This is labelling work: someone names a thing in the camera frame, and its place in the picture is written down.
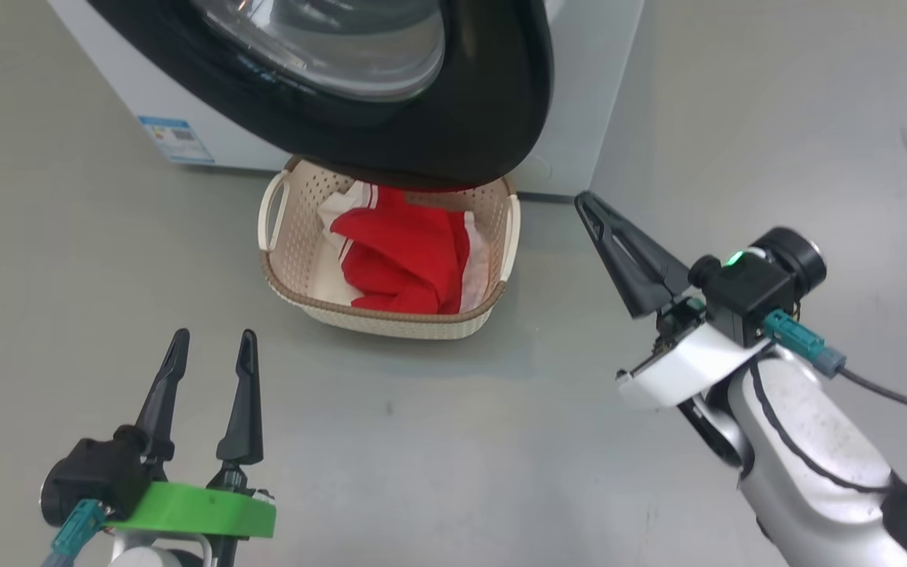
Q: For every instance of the blue energy label sticker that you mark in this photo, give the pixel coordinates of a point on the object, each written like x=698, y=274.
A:
x=175, y=140

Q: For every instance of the red and white garment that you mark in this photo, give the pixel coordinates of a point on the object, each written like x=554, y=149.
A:
x=406, y=252

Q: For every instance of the black round glass washer door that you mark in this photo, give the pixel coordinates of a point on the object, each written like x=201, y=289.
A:
x=501, y=79

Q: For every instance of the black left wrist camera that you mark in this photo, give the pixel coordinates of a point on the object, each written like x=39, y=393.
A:
x=99, y=472

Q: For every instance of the cream perforated laundry basket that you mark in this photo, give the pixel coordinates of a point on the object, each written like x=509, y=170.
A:
x=296, y=260

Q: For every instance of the white front-load washing machine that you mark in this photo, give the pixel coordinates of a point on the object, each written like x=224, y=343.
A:
x=595, y=79

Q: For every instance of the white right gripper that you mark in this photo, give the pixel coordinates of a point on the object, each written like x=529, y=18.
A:
x=690, y=366

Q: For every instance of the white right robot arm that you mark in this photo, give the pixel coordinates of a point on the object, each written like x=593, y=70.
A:
x=816, y=441

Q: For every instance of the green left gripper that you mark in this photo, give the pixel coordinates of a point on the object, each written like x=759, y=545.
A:
x=201, y=510

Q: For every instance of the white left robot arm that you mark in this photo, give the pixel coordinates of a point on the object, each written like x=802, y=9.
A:
x=154, y=555

